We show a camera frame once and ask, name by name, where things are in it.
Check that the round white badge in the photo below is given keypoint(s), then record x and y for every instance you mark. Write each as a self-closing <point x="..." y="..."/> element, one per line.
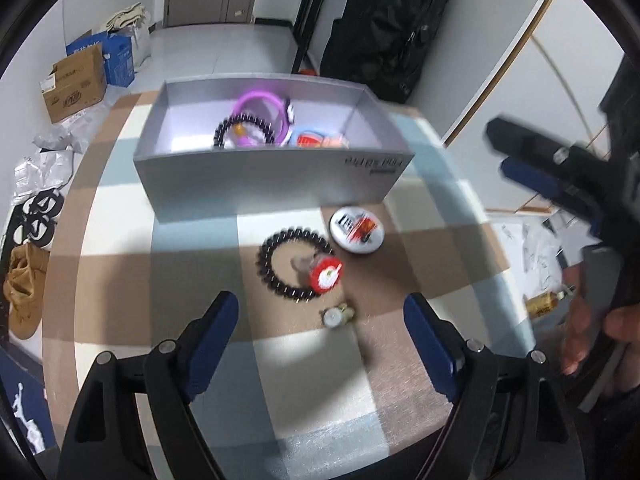
<point x="357" y="230"/>

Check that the brown bottle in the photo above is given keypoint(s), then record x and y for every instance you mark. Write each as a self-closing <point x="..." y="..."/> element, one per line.
<point x="545" y="304"/>

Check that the white printed plastic bag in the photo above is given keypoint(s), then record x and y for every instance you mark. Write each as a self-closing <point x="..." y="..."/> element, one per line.
<point x="530" y="250"/>

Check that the beige cloth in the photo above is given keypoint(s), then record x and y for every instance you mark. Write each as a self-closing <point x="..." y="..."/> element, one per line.
<point x="127" y="15"/>

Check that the crumpled clear plastic bag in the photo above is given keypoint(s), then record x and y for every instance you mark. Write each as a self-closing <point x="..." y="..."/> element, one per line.
<point x="60" y="135"/>
<point x="42" y="170"/>

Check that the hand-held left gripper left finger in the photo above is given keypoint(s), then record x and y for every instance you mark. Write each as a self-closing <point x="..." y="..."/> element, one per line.
<point x="215" y="345"/>

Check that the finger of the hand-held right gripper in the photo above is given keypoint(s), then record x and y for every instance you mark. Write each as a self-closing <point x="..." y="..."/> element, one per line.
<point x="535" y="180"/>
<point x="530" y="140"/>

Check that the black backpack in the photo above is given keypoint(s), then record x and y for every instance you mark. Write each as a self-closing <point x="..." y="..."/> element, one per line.
<point x="390" y="35"/>

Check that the small round brass trinket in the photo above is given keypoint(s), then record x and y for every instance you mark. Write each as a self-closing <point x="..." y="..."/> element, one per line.
<point x="334" y="316"/>

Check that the white plastic sack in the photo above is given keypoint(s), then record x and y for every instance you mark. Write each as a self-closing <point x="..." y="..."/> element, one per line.
<point x="142" y="42"/>

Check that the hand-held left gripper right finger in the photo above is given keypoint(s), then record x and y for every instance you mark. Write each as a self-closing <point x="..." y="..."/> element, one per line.
<point x="430" y="345"/>

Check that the small orange object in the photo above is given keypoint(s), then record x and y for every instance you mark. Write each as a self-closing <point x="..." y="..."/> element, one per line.
<point x="306" y="72"/>

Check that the red round charm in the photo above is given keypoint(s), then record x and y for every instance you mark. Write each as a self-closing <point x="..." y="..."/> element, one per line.
<point x="325" y="274"/>

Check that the blue cardboard box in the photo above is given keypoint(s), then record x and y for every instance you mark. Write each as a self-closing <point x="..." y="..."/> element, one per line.
<point x="82" y="42"/>
<point x="120" y="62"/>

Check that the black coat rack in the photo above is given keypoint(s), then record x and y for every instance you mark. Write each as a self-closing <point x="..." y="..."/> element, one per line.
<point x="312" y="10"/>

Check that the black white printed bag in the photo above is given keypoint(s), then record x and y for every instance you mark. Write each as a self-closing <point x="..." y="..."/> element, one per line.
<point x="37" y="220"/>

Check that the blue printed cloth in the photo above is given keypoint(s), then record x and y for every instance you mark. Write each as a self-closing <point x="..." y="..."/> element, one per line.
<point x="20" y="390"/>

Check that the checkered tablecloth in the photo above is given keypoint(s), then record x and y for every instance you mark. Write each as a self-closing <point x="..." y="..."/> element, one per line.
<point x="200" y="240"/>

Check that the grey box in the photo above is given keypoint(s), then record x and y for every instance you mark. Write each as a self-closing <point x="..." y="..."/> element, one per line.
<point x="250" y="180"/>

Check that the brown cloth bag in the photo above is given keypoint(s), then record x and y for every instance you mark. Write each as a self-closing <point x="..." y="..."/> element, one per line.
<point x="25" y="285"/>

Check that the person's right hand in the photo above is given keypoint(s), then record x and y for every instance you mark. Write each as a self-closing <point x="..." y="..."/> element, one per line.
<point x="575" y="315"/>

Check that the brown cardboard box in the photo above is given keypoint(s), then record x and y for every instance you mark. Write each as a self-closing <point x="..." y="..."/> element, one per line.
<point x="75" y="85"/>

